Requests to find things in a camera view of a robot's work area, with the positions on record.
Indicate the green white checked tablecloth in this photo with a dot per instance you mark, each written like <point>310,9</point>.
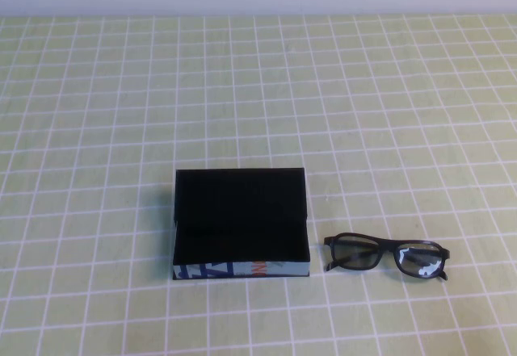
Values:
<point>121,89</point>

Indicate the black framed glasses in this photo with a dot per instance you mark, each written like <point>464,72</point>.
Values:
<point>387,245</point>

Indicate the black glasses case printed side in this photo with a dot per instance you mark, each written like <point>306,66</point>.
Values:
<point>242,210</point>

